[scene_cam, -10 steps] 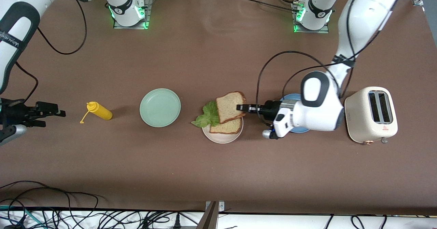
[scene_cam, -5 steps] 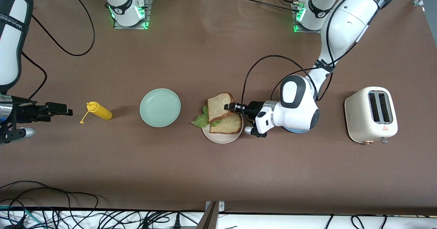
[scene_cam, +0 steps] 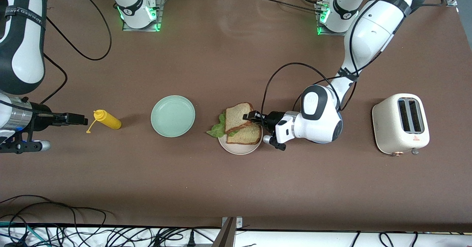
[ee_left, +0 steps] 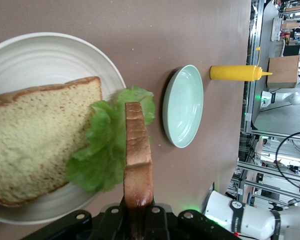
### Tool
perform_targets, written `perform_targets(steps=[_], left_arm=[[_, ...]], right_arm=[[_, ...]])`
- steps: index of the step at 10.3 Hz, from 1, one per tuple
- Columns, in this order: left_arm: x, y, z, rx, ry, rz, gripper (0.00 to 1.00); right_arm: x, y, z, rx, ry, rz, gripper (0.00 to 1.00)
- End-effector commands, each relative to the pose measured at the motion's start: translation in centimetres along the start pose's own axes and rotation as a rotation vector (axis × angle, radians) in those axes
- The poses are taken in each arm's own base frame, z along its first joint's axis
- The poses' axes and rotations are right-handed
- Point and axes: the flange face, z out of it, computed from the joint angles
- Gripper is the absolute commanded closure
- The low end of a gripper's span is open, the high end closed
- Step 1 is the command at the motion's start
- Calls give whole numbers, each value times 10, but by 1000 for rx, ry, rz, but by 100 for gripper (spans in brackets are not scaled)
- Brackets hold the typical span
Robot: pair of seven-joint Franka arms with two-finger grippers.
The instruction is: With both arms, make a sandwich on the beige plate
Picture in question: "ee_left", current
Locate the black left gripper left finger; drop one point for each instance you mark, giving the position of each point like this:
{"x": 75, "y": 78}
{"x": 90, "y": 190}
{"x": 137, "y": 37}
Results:
{"x": 107, "y": 225}

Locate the wooden box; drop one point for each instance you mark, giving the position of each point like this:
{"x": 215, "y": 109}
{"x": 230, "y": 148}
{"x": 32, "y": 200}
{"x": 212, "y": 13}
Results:
{"x": 282, "y": 71}

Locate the yellow mustard squeeze bottle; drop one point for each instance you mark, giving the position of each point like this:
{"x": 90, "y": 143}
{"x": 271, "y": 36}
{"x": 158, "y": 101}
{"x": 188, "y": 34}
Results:
{"x": 232, "y": 73}

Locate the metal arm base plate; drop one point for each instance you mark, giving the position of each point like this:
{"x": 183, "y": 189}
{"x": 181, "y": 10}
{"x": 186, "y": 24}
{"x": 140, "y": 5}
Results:
{"x": 207, "y": 197}

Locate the dark crust bread slice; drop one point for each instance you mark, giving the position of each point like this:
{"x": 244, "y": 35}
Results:
{"x": 137, "y": 150}

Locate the light crust bread slice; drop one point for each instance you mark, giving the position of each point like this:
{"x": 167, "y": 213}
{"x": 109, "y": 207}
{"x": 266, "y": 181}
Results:
{"x": 35, "y": 140}

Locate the aluminium frame rack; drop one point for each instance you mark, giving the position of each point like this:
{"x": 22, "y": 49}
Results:
{"x": 253, "y": 37}

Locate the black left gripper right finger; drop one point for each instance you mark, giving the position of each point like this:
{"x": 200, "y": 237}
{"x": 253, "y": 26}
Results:
{"x": 170, "y": 225}

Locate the green plate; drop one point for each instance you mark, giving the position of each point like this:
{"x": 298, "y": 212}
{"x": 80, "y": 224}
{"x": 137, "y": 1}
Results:
{"x": 183, "y": 107}

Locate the green lettuce leaf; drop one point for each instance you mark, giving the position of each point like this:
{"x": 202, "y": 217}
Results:
{"x": 102, "y": 155}

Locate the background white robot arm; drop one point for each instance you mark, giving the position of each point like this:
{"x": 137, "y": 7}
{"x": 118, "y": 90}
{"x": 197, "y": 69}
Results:
{"x": 282, "y": 98}

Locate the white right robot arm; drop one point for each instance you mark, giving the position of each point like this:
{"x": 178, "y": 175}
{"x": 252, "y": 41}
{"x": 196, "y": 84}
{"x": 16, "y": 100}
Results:
{"x": 255, "y": 220}

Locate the beige plate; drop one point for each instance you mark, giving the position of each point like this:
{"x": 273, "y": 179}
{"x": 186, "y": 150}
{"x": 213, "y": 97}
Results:
{"x": 52, "y": 55}

